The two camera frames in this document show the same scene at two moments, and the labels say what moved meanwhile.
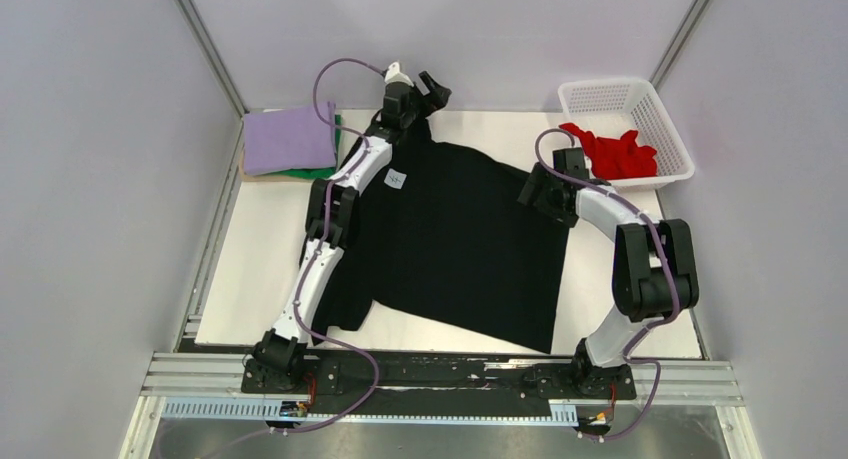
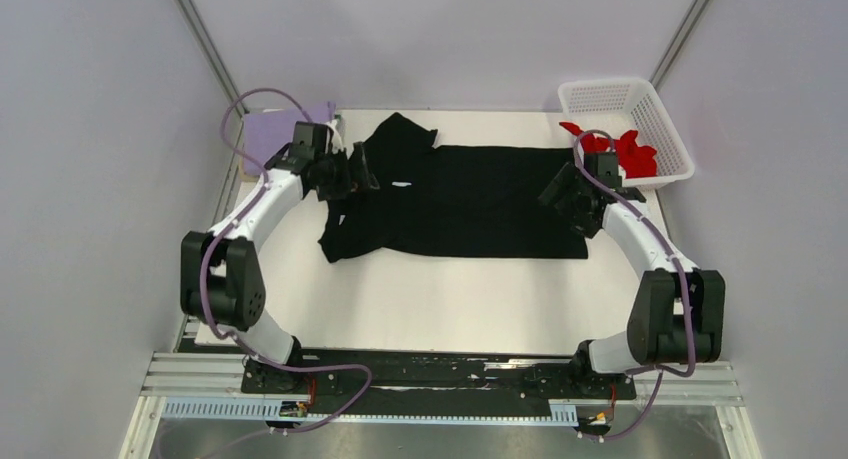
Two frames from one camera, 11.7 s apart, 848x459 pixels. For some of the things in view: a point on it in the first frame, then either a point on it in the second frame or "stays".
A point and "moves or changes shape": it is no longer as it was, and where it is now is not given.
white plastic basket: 610,108 stays
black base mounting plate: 438,384 stays
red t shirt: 616,158 stays
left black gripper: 437,98 to 361,178
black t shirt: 437,233 moves or changes shape
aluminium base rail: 682,383 stays
